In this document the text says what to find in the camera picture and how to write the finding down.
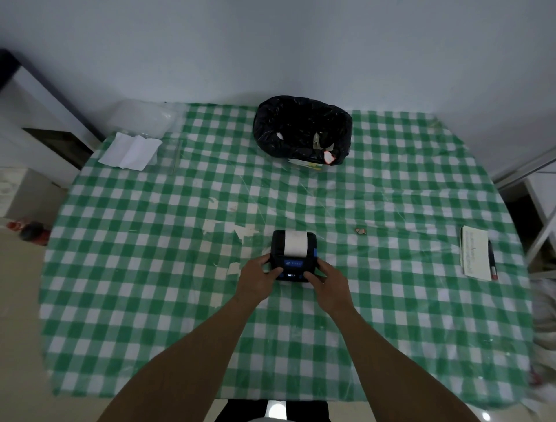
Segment white thermal paper roll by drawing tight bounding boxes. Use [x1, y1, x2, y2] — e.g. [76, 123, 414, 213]
[283, 230, 308, 257]

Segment white foam box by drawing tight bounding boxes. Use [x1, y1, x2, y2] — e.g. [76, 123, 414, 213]
[0, 167, 57, 220]

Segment white cabinet with black top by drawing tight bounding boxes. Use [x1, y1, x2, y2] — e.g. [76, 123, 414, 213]
[0, 48, 105, 188]

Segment clear plastic bag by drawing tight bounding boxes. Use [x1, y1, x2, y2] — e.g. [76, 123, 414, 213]
[104, 99, 183, 140]

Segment person's left hand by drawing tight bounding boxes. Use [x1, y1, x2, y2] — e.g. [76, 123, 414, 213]
[233, 254, 284, 307]

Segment black portable printer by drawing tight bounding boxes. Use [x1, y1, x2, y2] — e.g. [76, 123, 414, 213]
[269, 229, 319, 283]

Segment black pen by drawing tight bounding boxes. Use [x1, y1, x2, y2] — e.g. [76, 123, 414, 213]
[487, 239, 499, 281]

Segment black trash bag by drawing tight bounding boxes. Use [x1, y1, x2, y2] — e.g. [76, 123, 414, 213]
[253, 95, 353, 166]

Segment white notepad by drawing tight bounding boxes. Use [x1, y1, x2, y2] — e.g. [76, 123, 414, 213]
[460, 225, 492, 281]

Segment person's right forearm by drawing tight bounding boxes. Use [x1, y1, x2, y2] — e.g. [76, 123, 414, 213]
[332, 304, 481, 422]

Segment person's left forearm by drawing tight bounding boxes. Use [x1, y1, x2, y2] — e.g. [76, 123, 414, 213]
[97, 297, 259, 422]

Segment white folded paper sheet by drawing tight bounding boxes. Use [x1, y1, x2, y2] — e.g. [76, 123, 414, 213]
[97, 132, 164, 172]

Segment person's right hand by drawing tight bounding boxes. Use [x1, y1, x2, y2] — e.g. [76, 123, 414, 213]
[303, 259, 355, 321]

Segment large torn white paper scrap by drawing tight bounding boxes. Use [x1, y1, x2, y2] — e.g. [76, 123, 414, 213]
[203, 219, 261, 242]

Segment dark cola bottle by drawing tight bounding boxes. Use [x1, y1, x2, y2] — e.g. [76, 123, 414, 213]
[6, 220, 51, 247]

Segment green white checkered tablecloth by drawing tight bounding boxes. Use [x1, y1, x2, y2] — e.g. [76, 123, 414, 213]
[38, 103, 535, 408]

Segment crumpled white plastic bags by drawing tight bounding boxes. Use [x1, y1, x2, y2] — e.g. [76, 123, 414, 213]
[528, 278, 556, 409]

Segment white metal rack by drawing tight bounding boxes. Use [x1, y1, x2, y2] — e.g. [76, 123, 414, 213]
[493, 147, 556, 279]

